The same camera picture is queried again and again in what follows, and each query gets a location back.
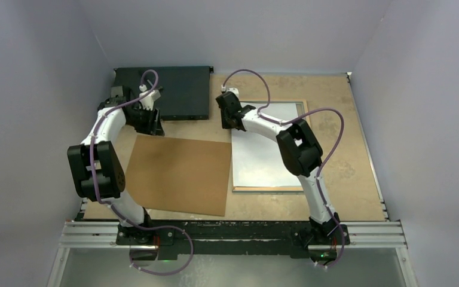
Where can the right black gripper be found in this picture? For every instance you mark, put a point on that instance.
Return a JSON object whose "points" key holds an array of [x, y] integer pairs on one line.
{"points": [[226, 124]]}

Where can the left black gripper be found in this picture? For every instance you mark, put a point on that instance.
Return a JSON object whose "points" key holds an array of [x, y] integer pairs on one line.
{"points": [[153, 125]]}

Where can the hot air balloon photo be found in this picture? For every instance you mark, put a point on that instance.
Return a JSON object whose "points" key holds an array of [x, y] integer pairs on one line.
{"points": [[257, 166]]}

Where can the brown cardboard backing board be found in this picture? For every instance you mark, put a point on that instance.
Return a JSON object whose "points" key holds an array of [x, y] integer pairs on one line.
{"points": [[179, 175]]}

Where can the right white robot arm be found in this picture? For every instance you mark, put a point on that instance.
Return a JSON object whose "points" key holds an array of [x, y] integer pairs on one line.
{"points": [[300, 152]]}

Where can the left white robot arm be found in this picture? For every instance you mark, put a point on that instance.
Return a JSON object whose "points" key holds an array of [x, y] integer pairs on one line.
{"points": [[95, 167]]}

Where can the dark flat box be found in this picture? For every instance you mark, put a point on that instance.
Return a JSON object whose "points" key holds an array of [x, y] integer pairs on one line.
{"points": [[186, 94]]}

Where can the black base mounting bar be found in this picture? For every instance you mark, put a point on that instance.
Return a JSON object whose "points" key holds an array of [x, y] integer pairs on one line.
{"points": [[296, 239]]}

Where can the aluminium rail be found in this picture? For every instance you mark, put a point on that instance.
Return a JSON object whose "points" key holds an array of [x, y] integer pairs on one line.
{"points": [[370, 234]]}

